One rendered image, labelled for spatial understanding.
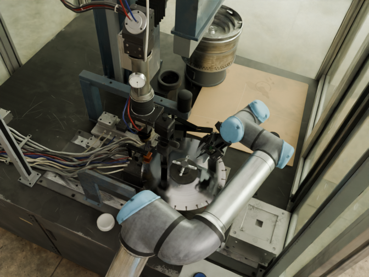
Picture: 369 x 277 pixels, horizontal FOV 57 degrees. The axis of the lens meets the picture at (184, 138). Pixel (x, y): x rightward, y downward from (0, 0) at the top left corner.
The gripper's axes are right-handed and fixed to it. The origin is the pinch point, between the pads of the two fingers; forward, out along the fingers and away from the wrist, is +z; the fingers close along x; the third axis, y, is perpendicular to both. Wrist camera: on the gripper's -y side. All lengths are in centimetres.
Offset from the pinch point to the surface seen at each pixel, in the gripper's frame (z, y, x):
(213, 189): 0.2, 9.5, 11.1
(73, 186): 47, 15, -29
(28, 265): 132, 23, -19
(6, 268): 138, 28, -27
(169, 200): 8.8, 19.6, 0.3
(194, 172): 3.0, 6.1, 2.5
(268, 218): -6.4, 9.6, 33.8
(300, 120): -10, -60, 40
